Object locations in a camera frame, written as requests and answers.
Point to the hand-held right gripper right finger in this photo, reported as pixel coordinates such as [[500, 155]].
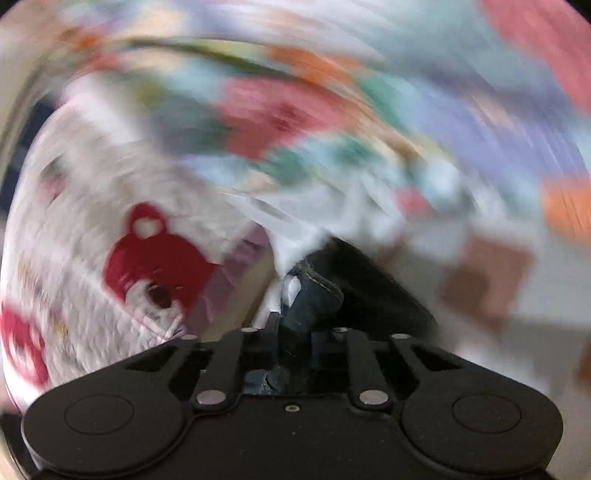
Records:
[[360, 364]]

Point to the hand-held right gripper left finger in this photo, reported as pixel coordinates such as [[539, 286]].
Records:
[[226, 364]]

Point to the blue denim jeans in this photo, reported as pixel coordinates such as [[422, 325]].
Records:
[[360, 286]]

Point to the thin white cloth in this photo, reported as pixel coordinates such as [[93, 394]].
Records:
[[300, 230]]

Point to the bear print quilt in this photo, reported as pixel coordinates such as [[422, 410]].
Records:
[[92, 230]]

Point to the white checked blanket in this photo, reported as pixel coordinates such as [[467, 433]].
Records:
[[554, 286]]

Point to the colourful floral blanket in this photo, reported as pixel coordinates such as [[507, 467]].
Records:
[[323, 115]]

